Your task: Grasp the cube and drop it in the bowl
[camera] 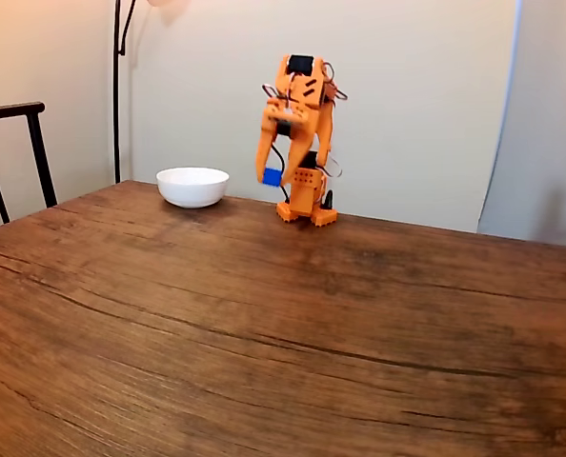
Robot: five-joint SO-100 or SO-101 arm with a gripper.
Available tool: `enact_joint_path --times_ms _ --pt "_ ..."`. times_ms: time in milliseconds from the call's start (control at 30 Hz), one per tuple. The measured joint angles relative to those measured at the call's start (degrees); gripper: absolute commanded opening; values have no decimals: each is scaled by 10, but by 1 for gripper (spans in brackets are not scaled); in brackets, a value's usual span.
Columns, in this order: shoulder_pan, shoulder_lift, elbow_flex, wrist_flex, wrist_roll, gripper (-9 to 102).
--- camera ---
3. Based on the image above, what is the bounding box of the white bowl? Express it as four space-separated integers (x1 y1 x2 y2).
155 166 231 209

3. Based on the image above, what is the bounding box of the black floor lamp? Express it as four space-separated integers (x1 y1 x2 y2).
112 0 192 185

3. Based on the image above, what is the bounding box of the black wooden chair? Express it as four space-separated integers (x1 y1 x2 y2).
0 101 59 225

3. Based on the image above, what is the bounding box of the black camera cable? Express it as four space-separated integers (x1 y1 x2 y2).
270 141 292 204

